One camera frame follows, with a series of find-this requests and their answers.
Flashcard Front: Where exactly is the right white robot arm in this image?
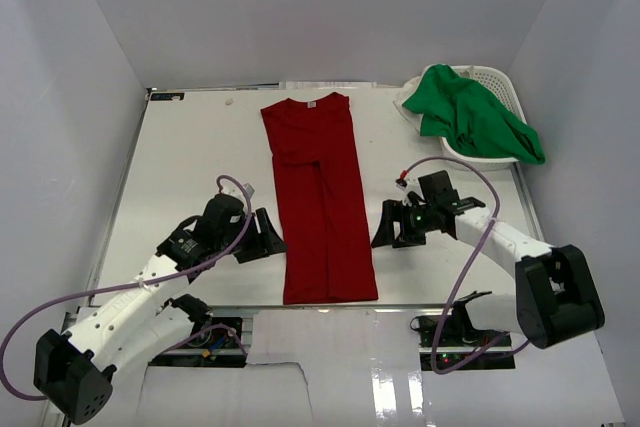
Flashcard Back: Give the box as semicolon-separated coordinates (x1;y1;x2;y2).
371;171;605;349

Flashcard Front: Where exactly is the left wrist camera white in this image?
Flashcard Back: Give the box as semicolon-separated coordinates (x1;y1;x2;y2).
221;183;255;201

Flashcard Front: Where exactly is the black label sticker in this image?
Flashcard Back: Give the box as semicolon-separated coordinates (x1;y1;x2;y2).
149;92;185;102

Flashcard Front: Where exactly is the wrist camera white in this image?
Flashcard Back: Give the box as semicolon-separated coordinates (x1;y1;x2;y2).
221;183;255;201
395;176;425;206

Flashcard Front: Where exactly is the red t shirt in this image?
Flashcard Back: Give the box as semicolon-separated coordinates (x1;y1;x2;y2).
261;92;379;305

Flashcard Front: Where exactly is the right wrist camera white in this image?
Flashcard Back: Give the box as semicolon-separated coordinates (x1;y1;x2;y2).
395;176;425;206

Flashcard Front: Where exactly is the white t shirt in basket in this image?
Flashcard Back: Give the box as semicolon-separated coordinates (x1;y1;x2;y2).
393;76;422;132

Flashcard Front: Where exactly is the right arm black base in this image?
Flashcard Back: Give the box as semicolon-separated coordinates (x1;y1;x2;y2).
409;315;516;372

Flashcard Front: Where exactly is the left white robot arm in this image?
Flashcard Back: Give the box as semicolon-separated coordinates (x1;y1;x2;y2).
34;184;286;425

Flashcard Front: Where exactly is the white plastic laundry basket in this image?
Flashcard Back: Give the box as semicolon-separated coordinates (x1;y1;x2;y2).
418;63;527;172

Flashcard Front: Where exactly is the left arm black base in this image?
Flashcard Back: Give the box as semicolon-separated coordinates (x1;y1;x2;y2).
153;317;246;368

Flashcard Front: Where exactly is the green t shirt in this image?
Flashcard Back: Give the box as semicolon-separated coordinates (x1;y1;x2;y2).
402;62;547;166

